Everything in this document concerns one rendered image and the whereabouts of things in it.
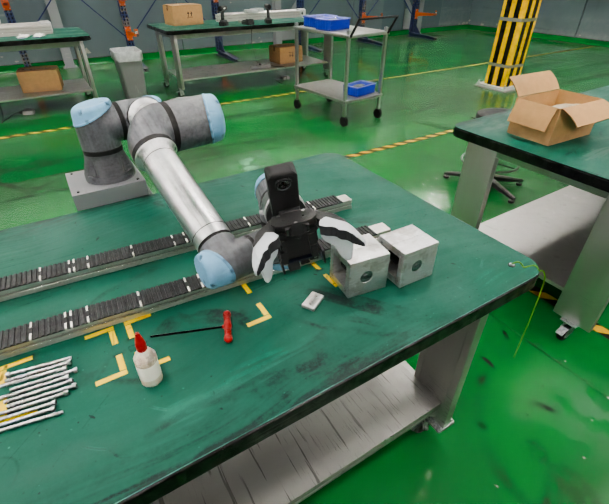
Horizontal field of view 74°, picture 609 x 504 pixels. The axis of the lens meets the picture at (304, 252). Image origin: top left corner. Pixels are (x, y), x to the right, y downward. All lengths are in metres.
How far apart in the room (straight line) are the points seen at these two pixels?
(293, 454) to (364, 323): 0.58
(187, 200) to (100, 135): 0.60
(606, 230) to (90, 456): 1.79
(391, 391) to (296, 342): 0.70
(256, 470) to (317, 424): 0.23
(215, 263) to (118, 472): 0.35
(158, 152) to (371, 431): 1.00
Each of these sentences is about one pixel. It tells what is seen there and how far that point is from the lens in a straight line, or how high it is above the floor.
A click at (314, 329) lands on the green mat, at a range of 0.84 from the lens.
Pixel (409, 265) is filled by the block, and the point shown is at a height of 0.84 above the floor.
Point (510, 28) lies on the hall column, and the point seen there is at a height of 0.74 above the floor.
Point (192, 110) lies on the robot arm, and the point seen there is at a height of 1.11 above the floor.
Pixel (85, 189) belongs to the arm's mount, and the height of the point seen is 0.83.
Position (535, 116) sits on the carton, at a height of 0.88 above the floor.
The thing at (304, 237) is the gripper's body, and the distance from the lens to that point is 0.62.
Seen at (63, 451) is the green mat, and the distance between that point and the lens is 0.78.
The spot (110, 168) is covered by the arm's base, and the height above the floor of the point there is 0.88.
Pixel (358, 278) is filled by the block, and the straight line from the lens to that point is 0.89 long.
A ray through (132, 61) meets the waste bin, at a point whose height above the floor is 0.44.
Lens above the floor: 1.38
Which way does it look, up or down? 35 degrees down
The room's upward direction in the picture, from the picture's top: straight up
